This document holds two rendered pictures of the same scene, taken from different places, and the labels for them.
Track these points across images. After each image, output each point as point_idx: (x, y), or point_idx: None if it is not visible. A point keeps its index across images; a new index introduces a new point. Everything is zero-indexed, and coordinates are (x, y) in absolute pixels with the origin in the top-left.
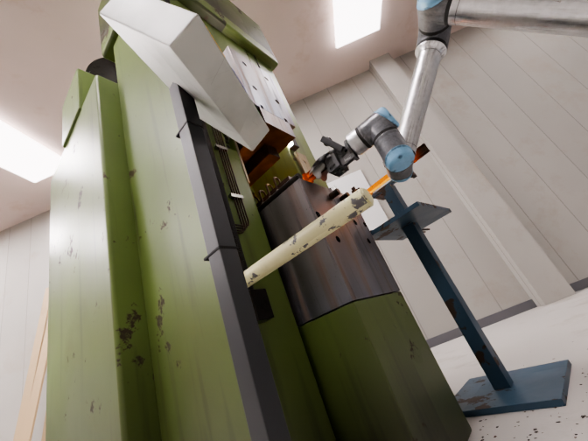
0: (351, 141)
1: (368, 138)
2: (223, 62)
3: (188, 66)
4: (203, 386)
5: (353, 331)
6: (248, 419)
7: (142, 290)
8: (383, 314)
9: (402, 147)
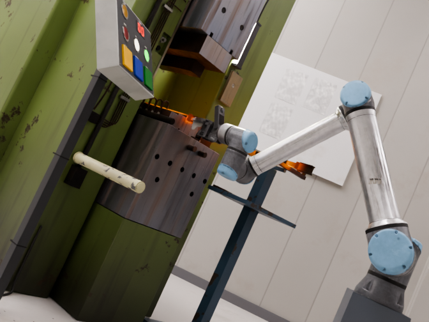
0: (219, 131)
1: (228, 142)
2: (127, 76)
3: (104, 74)
4: (23, 187)
5: (112, 230)
6: (22, 220)
7: (32, 96)
8: (142, 239)
9: (229, 169)
